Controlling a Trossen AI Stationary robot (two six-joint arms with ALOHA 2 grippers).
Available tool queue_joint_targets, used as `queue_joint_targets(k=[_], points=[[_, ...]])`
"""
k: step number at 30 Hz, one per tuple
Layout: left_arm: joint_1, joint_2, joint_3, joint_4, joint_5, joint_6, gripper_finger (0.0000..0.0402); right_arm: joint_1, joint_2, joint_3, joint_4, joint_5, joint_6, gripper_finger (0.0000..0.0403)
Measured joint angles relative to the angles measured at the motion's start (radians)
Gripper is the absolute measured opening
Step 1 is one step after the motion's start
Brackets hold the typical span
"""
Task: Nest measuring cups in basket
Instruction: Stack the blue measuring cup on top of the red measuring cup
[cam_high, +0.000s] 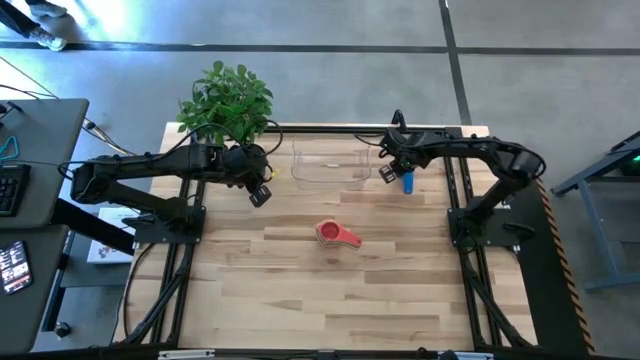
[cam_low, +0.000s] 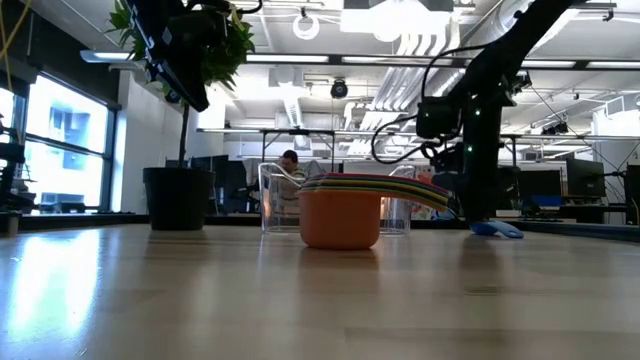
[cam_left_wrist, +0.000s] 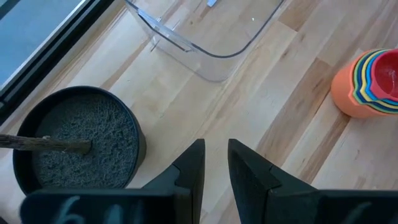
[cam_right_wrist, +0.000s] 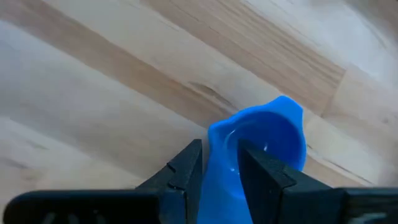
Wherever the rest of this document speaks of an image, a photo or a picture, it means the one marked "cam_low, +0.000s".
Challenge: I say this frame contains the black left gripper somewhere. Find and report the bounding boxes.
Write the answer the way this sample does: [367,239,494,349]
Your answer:
[124,0,236,114]

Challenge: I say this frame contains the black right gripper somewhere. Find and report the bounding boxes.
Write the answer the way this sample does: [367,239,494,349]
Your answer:
[439,142,505,226]

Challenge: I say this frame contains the small blue measuring cup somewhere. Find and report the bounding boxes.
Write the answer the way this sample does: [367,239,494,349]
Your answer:
[468,219,526,240]

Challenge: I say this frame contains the orange measuring cup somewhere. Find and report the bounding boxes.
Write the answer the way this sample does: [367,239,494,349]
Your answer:
[298,187,384,251]

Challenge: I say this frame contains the clear plastic basket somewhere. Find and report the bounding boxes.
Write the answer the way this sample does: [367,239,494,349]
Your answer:
[257,162,416,236]

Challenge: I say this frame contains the dark computer monitor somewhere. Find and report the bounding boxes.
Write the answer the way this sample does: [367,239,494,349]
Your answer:
[517,168,564,209]
[566,158,607,199]

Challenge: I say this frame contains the dark background monitors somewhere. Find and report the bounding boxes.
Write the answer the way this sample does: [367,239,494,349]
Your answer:
[189,153,250,215]

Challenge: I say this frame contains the long linear ceiling light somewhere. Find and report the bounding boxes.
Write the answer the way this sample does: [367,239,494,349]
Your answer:
[244,52,640,71]

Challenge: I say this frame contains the green plant in black pot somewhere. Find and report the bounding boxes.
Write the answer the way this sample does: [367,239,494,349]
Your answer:
[104,0,256,232]

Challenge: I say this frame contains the black-legged background table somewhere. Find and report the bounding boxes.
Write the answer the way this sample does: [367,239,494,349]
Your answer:
[261,127,337,176]

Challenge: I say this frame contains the person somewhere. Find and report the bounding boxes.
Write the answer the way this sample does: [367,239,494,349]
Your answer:
[277,148,307,201]

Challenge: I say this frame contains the black round ceiling fixture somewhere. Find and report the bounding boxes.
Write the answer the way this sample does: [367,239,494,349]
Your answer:
[329,78,350,100]

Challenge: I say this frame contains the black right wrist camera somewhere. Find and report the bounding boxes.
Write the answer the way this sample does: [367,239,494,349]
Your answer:
[416,97,464,141]

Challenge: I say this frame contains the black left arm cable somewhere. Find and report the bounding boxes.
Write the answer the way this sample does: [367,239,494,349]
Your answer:
[219,0,265,16]

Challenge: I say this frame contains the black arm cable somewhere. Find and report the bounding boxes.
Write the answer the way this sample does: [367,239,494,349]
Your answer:
[219,0,265,16]
[370,43,496,166]

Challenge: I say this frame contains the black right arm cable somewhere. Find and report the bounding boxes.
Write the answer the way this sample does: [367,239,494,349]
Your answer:
[370,43,496,166]

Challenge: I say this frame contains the white ring lamp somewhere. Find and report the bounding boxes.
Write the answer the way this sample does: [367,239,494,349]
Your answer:
[292,7,321,41]

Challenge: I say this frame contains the black aluminium table frame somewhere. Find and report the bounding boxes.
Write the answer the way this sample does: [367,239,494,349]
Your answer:
[0,212,640,245]

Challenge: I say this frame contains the silver ventilation duct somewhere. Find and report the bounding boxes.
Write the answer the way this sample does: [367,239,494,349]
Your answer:
[442,0,546,101]

